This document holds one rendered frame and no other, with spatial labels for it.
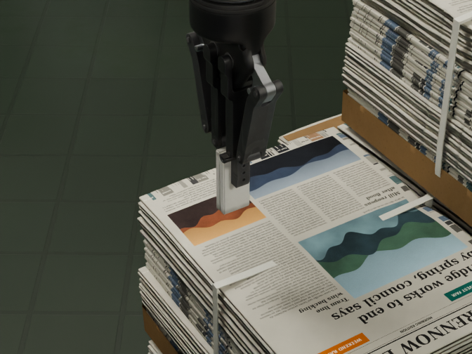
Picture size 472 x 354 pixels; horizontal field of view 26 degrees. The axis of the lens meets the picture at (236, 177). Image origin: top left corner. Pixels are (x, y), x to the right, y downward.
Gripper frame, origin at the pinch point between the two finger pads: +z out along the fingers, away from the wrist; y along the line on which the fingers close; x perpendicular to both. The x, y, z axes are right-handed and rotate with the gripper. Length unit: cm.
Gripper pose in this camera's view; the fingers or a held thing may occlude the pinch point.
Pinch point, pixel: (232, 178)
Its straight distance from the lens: 99.0
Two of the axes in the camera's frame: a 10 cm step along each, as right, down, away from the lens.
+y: -5.3, -5.0, 6.9
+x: -8.5, 3.1, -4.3
